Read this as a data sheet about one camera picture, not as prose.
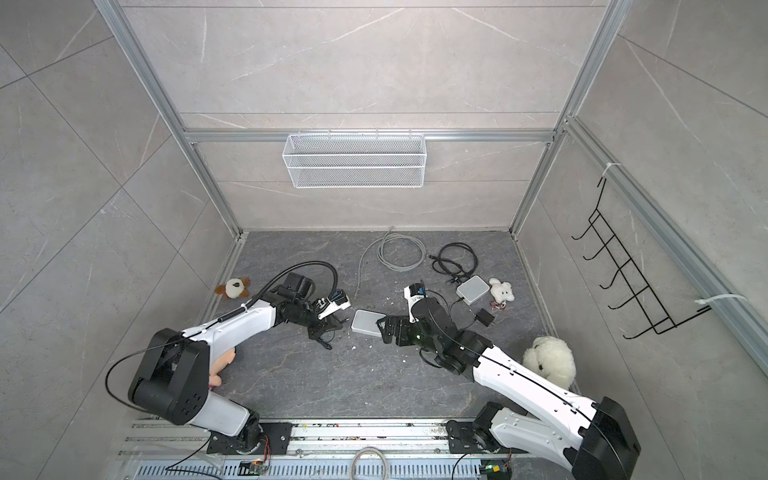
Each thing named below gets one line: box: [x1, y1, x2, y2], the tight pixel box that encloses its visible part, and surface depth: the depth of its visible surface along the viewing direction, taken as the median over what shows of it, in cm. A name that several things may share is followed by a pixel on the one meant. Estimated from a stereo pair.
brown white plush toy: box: [214, 277, 251, 299], surface depth 102 cm
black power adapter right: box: [474, 308, 495, 327], surface depth 97 cm
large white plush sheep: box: [522, 336, 576, 389], surface depth 69 cm
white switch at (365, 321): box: [351, 309, 387, 337], surface depth 95 cm
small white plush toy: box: [489, 277, 515, 311], surface depth 100 cm
